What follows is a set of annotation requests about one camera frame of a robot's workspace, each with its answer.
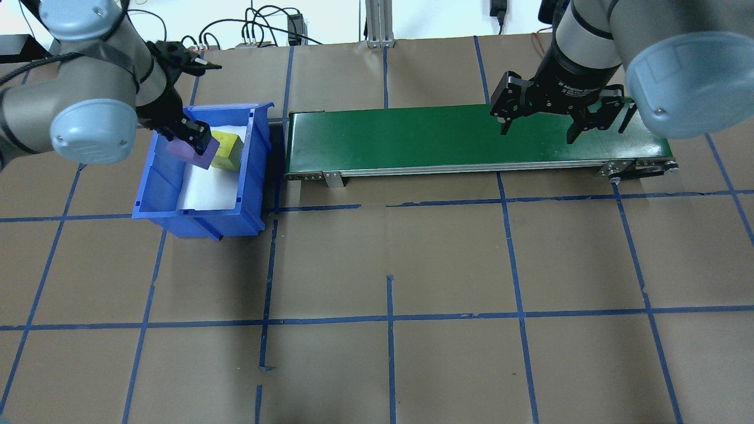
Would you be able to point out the purple foam block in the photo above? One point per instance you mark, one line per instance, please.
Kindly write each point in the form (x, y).
(185, 155)

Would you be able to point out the yellow foam block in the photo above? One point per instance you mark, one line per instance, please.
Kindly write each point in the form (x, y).
(228, 150)

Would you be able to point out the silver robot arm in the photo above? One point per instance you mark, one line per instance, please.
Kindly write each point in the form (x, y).
(88, 88)
(677, 82)

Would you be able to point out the black power adapter brick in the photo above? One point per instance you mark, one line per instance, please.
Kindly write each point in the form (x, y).
(498, 9)

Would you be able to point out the blue plastic storage bin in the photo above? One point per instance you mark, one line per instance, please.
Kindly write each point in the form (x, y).
(194, 227)

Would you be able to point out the green belt conveyor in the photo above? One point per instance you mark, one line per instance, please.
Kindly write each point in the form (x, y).
(412, 138)

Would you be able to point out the grey power strip with plugs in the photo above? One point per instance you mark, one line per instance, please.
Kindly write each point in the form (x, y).
(256, 42)

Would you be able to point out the black upright power adapter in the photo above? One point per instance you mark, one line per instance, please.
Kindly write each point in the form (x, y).
(296, 26)

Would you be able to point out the black flat box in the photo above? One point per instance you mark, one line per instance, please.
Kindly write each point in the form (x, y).
(23, 48)

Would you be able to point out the white side table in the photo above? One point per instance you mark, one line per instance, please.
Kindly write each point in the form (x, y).
(330, 17)

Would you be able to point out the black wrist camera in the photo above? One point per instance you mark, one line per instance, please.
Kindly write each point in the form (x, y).
(177, 53)
(551, 12)

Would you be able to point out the aluminium profile post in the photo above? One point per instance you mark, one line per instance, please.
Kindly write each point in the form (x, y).
(380, 23)

